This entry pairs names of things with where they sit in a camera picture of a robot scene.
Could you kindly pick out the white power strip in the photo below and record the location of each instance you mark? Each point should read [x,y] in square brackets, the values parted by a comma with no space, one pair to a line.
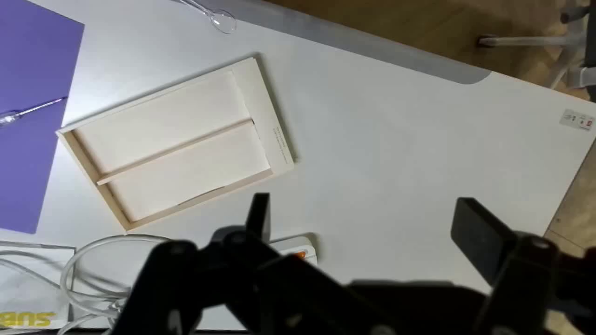
[298,246]

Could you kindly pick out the small grey table sticker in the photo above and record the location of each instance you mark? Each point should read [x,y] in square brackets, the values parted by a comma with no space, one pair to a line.
[577,119]

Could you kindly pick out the white stand base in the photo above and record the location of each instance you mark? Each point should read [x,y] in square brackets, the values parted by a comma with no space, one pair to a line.
[533,41]

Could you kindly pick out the wooden tray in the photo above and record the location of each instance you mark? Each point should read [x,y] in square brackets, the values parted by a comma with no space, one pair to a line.
[168,117]

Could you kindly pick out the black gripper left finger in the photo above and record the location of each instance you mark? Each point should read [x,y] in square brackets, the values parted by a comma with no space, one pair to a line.
[257,216]

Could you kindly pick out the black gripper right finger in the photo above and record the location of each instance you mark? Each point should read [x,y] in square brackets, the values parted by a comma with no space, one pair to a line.
[477,235]

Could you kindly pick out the white packet yellow print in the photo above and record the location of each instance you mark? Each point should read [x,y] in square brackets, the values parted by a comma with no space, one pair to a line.
[30,298]

